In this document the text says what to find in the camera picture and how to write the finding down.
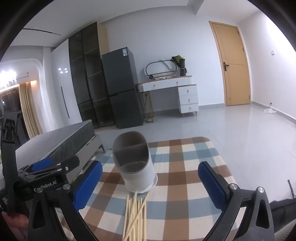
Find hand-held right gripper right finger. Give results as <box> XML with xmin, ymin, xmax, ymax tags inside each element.
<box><xmin>198</xmin><ymin>161</ymin><xmax>275</xmax><ymax>241</ymax></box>

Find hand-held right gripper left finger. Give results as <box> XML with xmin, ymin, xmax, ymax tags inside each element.
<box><xmin>27</xmin><ymin>161</ymin><xmax>103</xmax><ymax>241</ymax></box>

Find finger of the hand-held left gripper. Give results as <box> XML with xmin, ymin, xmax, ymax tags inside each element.
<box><xmin>23</xmin><ymin>156</ymin><xmax>80</xmax><ymax>179</ymax></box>
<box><xmin>18</xmin><ymin>158</ymin><xmax>63</xmax><ymax>173</ymax></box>

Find white utensil holder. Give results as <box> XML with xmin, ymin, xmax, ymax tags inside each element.
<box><xmin>112</xmin><ymin>131</ymin><xmax>158</xmax><ymax>194</ymax></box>

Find pile of wooden chopsticks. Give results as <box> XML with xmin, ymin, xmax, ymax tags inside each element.
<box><xmin>122</xmin><ymin>191</ymin><xmax>148</xmax><ymax>241</ymax></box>

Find person's left hand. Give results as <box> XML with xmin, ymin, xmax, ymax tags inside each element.
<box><xmin>2</xmin><ymin>211</ymin><xmax>29</xmax><ymax>235</ymax></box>

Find grey quilted mattress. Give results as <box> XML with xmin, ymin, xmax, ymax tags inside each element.
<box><xmin>15</xmin><ymin>120</ymin><xmax>95</xmax><ymax>168</ymax></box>

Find checkered tablecloth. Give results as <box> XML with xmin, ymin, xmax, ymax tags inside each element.
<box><xmin>54</xmin><ymin>137</ymin><xmax>247</xmax><ymax>241</ymax></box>

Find beige curtain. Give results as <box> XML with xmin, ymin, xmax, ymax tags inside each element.
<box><xmin>18</xmin><ymin>82</ymin><xmax>43</xmax><ymax>140</ymax></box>

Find white wardrobe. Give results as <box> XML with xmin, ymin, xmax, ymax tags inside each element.
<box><xmin>51</xmin><ymin>38</ymin><xmax>82</xmax><ymax>133</ymax></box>

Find black bag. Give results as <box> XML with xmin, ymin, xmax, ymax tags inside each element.
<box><xmin>269</xmin><ymin>198</ymin><xmax>296</xmax><ymax>232</ymax></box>

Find white dressing table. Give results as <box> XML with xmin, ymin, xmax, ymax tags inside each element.
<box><xmin>136</xmin><ymin>75</ymin><xmax>199</xmax><ymax>118</ymax></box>

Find dark glass cabinet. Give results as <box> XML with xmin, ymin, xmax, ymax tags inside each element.
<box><xmin>69</xmin><ymin>22</ymin><xmax>116</xmax><ymax>129</ymax></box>

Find grey refrigerator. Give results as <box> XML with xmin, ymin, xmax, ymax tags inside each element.
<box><xmin>102</xmin><ymin>47</ymin><xmax>145</xmax><ymax>129</ymax></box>

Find wooden door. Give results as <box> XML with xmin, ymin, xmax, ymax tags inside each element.
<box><xmin>209</xmin><ymin>21</ymin><xmax>251</xmax><ymax>106</ymax></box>

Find green plant in black wrap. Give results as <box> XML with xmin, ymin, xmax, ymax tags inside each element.
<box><xmin>171</xmin><ymin>55</ymin><xmax>187</xmax><ymax>77</ymax></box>

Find oval mirror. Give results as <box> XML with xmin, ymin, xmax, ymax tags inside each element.
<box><xmin>145</xmin><ymin>60</ymin><xmax>178</xmax><ymax>80</ymax></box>

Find light grey bed frame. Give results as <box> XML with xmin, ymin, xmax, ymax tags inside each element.
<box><xmin>75</xmin><ymin>134</ymin><xmax>106</xmax><ymax>164</ymax></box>

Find gold frame stool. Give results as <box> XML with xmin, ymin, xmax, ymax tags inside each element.
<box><xmin>142</xmin><ymin>91</ymin><xmax>154</xmax><ymax>123</ymax></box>

